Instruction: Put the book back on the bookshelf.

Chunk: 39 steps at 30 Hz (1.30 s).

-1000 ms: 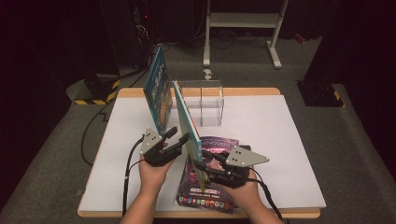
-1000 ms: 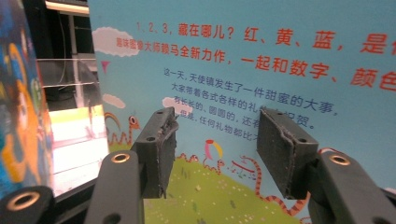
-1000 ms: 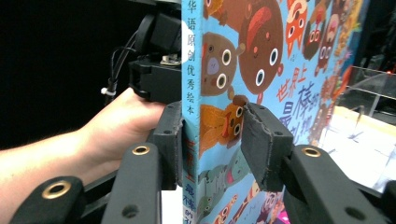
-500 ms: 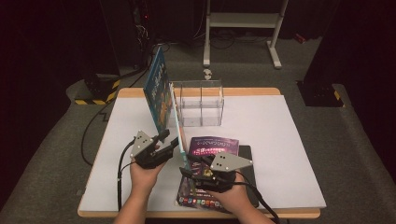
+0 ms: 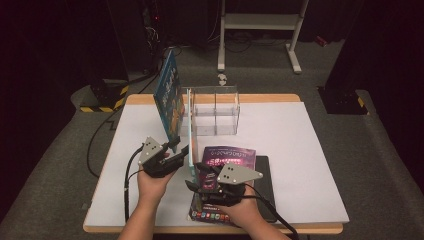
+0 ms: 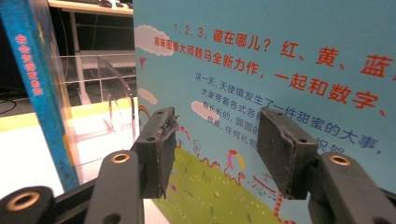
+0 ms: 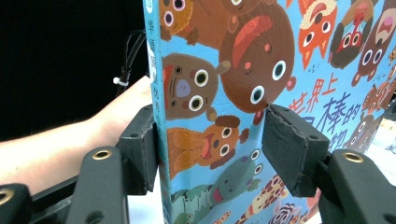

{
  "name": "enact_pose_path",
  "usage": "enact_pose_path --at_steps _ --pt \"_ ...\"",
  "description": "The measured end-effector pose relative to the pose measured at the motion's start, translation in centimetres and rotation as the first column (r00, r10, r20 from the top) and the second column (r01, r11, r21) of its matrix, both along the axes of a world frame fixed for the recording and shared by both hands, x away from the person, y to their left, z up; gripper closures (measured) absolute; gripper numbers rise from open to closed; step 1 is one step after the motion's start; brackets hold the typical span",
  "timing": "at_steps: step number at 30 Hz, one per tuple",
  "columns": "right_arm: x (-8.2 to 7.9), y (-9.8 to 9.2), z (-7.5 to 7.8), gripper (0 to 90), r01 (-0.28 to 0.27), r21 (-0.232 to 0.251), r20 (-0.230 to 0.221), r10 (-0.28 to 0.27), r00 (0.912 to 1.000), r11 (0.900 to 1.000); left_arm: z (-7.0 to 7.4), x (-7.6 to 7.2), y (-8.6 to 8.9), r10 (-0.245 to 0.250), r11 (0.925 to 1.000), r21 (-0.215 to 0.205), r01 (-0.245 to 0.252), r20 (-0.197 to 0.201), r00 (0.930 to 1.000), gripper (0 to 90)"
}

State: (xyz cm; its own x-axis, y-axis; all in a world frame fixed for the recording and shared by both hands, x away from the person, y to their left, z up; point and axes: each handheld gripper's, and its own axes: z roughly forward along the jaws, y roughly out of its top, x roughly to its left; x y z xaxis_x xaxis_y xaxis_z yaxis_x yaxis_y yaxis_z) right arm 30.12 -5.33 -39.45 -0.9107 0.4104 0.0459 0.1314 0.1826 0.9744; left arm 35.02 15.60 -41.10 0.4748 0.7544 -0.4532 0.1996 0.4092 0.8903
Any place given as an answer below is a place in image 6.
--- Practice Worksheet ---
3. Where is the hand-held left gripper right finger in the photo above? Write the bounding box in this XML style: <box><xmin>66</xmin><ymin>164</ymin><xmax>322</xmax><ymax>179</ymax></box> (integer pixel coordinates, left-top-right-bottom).
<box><xmin>256</xmin><ymin>106</ymin><xmax>319</xmax><ymax>201</ymax></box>

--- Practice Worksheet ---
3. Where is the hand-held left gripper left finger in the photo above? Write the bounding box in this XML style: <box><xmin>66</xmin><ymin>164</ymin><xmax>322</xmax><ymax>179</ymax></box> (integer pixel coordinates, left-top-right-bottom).
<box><xmin>130</xmin><ymin>105</ymin><xmax>181</xmax><ymax>200</ymax></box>

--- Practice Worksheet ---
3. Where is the clear acrylic book rack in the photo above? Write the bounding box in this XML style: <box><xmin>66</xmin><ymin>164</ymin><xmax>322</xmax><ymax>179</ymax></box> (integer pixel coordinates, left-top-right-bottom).
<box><xmin>29</xmin><ymin>0</ymin><xmax>140</xmax><ymax>188</ymax></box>

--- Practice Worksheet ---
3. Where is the light blue green picture book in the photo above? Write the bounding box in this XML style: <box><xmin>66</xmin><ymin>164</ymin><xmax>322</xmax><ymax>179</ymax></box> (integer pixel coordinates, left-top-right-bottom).
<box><xmin>133</xmin><ymin>0</ymin><xmax>396</xmax><ymax>224</ymax></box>

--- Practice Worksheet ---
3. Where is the dark blue picture book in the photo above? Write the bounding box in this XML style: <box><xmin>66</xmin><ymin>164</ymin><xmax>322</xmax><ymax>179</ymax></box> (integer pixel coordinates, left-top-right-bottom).
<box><xmin>0</xmin><ymin>0</ymin><xmax>80</xmax><ymax>192</ymax></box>

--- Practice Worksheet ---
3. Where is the white table mat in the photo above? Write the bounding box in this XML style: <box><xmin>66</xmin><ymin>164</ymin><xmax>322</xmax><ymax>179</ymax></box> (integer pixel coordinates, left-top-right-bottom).
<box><xmin>0</xmin><ymin>106</ymin><xmax>171</xmax><ymax>224</ymax></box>

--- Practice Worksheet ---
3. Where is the black floor cable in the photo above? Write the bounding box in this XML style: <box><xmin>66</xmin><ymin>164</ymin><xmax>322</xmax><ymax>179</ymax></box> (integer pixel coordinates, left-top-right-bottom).
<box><xmin>0</xmin><ymin>88</ymin><xmax>22</xmax><ymax>116</ymax></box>

